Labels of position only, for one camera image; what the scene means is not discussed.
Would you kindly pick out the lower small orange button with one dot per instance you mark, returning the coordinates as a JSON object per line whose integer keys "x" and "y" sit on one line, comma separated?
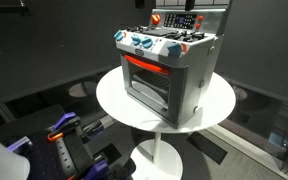
{"x": 197, "y": 26}

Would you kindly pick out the white round side table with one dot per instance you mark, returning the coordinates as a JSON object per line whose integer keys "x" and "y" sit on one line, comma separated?
{"x": 156, "y": 159}

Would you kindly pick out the large orange stove knob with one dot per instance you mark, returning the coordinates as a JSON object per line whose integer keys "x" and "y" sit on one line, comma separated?
{"x": 155, "y": 19}

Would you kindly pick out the blue far left knob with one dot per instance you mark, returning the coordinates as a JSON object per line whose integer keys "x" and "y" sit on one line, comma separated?
{"x": 119, "y": 35}

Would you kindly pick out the black perforated mounting board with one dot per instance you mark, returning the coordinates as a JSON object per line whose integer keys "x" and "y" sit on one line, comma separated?
{"x": 65, "y": 158}

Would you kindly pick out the upper small orange button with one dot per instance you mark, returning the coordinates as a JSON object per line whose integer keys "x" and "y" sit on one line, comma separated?
{"x": 200, "y": 18}

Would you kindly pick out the purple black clamp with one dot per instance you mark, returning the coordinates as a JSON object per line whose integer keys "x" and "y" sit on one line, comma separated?
{"x": 101, "y": 171}
{"x": 70, "y": 123}

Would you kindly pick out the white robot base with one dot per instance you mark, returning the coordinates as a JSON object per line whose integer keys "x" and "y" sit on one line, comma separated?
{"x": 12, "y": 165}

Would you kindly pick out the upper purple black clamp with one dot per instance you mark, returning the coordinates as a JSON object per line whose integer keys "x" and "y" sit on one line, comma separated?
{"x": 70, "y": 123}

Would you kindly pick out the blue knob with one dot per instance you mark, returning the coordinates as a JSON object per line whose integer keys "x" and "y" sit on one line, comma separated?
{"x": 136, "y": 40}
{"x": 119, "y": 35}
{"x": 174, "y": 50}
{"x": 147, "y": 42}

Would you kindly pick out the small orange button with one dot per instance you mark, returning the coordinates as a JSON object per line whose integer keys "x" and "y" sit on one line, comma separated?
{"x": 197, "y": 26}
{"x": 200, "y": 18}

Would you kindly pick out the orange oven door handle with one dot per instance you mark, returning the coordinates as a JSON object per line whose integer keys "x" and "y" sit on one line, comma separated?
{"x": 147, "y": 66}

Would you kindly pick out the grey toy stove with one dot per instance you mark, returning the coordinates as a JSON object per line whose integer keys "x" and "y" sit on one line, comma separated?
{"x": 175, "y": 97}

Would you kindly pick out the blue right knob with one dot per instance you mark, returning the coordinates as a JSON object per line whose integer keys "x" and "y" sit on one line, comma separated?
{"x": 174, "y": 50}

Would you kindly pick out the lower purple black clamp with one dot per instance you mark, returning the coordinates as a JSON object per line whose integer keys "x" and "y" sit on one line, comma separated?
{"x": 101, "y": 171}

